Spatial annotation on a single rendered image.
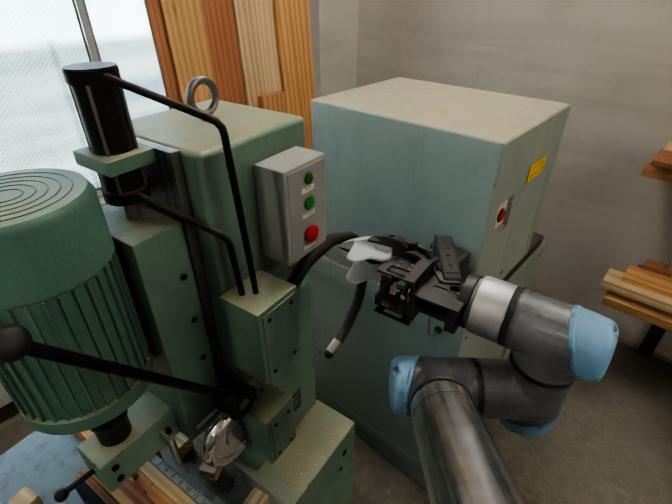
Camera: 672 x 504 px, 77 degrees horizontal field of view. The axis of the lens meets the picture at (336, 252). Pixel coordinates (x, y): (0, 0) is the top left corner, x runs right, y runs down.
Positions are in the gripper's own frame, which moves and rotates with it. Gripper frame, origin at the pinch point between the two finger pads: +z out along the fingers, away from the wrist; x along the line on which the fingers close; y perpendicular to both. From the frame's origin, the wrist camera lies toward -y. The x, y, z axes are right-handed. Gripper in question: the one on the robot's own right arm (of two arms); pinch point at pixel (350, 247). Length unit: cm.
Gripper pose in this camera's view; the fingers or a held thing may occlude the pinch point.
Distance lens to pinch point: 64.6
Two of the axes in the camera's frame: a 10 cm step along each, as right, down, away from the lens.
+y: -5.7, 4.5, -6.9
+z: -8.2, -3.1, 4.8
